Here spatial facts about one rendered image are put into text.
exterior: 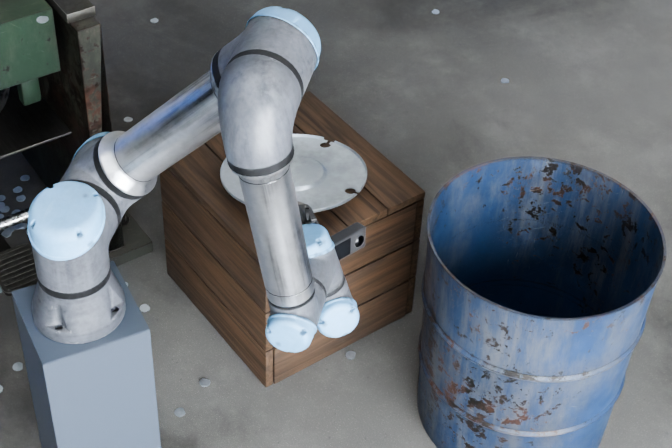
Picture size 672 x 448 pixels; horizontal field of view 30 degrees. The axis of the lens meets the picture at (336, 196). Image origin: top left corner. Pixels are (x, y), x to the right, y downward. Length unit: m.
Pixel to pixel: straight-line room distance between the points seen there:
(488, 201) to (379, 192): 0.22
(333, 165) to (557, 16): 1.37
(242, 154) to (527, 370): 0.72
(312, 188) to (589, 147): 1.02
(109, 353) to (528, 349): 0.70
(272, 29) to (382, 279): 0.91
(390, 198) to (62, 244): 0.77
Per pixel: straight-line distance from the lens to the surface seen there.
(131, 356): 2.08
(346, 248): 2.24
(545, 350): 2.13
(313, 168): 2.45
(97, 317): 2.02
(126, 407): 2.17
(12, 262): 2.61
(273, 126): 1.68
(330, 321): 2.05
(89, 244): 1.93
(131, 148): 1.95
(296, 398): 2.53
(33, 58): 2.49
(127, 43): 3.48
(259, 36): 1.75
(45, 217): 1.93
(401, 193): 2.45
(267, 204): 1.76
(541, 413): 2.27
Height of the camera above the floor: 1.95
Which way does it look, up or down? 41 degrees down
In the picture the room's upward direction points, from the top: 3 degrees clockwise
